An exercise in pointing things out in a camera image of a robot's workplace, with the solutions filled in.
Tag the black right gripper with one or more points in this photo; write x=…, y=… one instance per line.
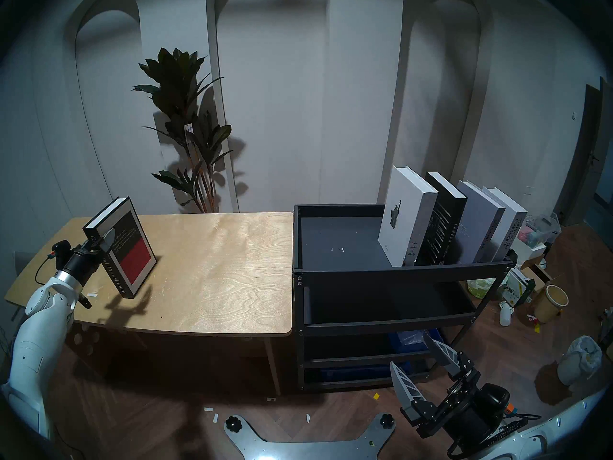
x=455, y=416

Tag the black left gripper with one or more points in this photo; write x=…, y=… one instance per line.
x=84, y=265

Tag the black Crime and Punishment book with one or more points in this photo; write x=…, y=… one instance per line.
x=134, y=253

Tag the black Fashion book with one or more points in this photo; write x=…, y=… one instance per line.
x=445, y=219

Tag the grey Statue of Liberty book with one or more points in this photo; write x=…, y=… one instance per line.
x=402, y=214

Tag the grey Discontent book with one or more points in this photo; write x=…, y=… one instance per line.
x=479, y=219

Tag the white Design Hotels Yearbook book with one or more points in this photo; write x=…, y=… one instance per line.
x=515, y=219

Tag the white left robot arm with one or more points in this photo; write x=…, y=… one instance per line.
x=38, y=339

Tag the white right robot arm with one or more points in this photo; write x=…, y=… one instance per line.
x=560, y=435

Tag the black three-tier shelf cart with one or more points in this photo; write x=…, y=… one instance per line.
x=345, y=238

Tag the blue plastic bin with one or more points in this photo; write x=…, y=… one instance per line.
x=407, y=338

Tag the black base knob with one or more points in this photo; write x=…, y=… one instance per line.
x=387, y=421
x=233, y=424

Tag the white spray bottle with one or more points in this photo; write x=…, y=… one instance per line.
x=505, y=315

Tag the light green plastic bag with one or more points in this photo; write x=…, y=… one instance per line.
x=481, y=288

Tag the light wooden table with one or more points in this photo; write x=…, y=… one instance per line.
x=215, y=272

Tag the small red yellow item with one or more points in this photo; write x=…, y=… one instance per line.
x=534, y=322

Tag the green and white carton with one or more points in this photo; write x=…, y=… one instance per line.
x=517, y=286

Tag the beige round bucket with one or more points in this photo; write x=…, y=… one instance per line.
x=550, y=305

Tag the brown cardboard box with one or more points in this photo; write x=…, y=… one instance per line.
x=539, y=276

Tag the white bin with bag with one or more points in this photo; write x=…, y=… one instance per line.
x=579, y=358

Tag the white square box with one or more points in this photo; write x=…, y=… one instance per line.
x=531, y=250

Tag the tall dark green plant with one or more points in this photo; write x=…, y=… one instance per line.
x=175, y=80

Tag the clear plastic storage container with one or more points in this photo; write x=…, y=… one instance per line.
x=543, y=229

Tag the dark grey door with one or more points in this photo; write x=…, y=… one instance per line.
x=591, y=152

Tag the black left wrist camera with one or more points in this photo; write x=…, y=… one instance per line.
x=61, y=250

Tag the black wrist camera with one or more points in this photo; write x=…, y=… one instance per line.
x=495, y=399
x=61, y=250

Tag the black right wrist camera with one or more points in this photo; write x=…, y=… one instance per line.
x=495, y=399

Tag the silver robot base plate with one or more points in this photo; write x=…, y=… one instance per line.
x=311, y=449

